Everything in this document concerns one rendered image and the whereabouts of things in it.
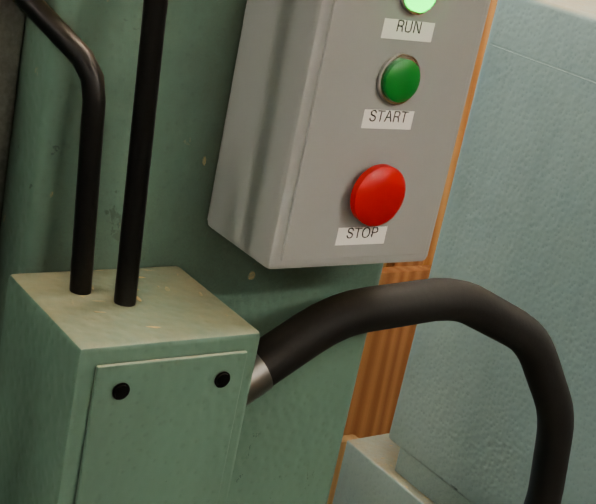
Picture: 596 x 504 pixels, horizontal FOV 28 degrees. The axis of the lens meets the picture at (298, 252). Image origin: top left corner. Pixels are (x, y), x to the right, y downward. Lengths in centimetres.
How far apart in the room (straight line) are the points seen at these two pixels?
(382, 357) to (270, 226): 177
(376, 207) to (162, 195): 10
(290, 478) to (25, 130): 27
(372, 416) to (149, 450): 184
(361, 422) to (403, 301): 172
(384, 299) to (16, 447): 20
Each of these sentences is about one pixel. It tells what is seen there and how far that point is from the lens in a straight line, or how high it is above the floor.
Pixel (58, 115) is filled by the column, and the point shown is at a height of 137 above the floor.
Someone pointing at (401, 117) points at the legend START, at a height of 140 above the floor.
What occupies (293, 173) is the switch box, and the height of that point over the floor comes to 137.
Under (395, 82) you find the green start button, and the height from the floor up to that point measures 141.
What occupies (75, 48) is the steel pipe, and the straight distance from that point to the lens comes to 52.
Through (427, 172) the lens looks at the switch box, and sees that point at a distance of 59.
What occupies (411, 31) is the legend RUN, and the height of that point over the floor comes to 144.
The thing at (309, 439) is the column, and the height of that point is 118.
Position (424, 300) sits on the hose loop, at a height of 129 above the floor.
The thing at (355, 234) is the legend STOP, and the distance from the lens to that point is 57.
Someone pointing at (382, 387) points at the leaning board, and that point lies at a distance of 235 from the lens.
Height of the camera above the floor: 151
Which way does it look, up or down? 19 degrees down
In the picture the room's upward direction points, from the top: 12 degrees clockwise
